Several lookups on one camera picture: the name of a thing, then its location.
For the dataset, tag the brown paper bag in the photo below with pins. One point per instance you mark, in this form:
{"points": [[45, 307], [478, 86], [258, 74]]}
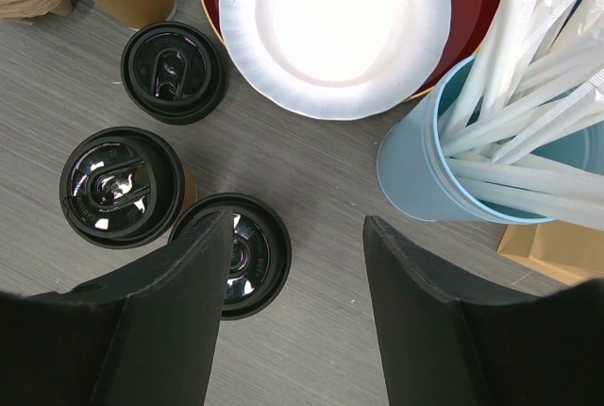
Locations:
{"points": [[564, 252]]}

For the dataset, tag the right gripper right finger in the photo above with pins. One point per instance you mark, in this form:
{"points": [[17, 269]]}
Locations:
{"points": [[449, 337]]}

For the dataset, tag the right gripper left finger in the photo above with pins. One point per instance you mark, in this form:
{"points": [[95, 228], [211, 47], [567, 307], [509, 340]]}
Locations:
{"points": [[143, 334]]}

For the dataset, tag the white wrapped straws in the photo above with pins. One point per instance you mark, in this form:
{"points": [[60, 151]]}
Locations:
{"points": [[537, 77]]}

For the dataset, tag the stack of black lids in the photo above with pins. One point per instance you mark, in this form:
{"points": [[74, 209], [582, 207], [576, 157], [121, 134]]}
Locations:
{"points": [[173, 72]]}

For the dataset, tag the white paper plate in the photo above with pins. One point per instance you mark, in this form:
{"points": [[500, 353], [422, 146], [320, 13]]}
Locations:
{"points": [[335, 59]]}

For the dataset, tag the black lid cup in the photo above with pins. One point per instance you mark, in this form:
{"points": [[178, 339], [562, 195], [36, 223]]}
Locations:
{"points": [[261, 254], [122, 188]]}

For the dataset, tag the blue straw cup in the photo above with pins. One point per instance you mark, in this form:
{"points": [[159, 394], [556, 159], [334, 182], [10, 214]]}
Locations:
{"points": [[424, 174]]}

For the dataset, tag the red round tray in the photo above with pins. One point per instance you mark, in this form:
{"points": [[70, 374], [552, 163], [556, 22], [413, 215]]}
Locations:
{"points": [[472, 14]]}

